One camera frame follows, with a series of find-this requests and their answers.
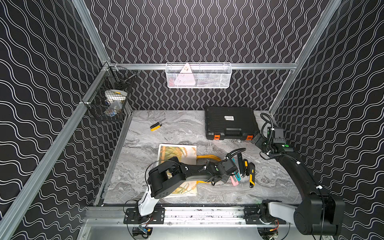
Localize large black yellow utility knife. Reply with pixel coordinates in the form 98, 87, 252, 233
249, 163, 256, 188

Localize white tote bag yellow handles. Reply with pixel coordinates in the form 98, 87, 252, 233
157, 143, 223, 197

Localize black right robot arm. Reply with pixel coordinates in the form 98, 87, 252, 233
252, 134, 346, 237

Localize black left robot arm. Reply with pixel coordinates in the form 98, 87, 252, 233
138, 157, 239, 217

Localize teal utility knife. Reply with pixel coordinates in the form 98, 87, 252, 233
232, 158, 242, 182

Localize pink utility knife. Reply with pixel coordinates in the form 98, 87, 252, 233
230, 176, 239, 186

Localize black plastic tool case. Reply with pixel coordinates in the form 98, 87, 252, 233
205, 107, 260, 141

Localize pink triangle card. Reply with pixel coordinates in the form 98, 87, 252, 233
174, 63, 196, 88

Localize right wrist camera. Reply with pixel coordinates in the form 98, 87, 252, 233
270, 127, 286, 145

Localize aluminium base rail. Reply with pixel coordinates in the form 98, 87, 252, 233
85, 205, 325, 227

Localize black handle screwdriver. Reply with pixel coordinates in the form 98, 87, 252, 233
150, 119, 166, 129

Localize yellow handle screwdriver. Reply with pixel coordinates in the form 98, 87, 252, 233
150, 124, 162, 132

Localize clear wall basket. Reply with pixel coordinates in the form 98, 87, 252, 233
165, 62, 233, 89

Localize black wire mesh basket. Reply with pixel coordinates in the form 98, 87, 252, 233
86, 67, 138, 122

